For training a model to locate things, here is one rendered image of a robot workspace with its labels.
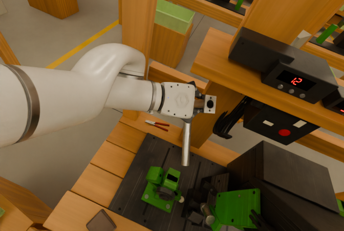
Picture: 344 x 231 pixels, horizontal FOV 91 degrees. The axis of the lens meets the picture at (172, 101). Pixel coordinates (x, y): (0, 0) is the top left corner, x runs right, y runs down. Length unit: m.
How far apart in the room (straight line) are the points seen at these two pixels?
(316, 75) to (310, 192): 0.49
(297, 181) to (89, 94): 0.80
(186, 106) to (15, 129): 0.37
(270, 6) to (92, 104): 0.47
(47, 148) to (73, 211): 1.25
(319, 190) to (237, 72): 0.60
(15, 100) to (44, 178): 1.81
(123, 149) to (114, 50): 0.74
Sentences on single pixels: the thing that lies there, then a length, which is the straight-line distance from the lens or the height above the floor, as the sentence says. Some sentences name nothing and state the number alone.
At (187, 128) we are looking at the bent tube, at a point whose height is 1.29.
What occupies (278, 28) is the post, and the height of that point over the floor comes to 1.66.
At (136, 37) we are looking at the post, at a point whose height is 1.46.
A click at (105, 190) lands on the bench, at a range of 0.96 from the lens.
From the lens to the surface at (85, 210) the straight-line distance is 0.94.
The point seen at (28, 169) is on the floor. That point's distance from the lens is 2.09.
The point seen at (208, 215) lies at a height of 1.10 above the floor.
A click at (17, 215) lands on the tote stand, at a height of 0.79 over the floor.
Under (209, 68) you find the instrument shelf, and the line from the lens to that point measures 0.49.
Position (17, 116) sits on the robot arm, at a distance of 0.22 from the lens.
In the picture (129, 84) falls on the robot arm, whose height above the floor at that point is 1.52.
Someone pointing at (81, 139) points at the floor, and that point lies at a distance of 2.07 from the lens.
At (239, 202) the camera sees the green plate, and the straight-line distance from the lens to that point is 0.74.
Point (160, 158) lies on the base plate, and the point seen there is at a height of 0.90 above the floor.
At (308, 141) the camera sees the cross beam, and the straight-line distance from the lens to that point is 1.07.
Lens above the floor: 1.82
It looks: 50 degrees down
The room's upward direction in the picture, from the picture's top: 20 degrees clockwise
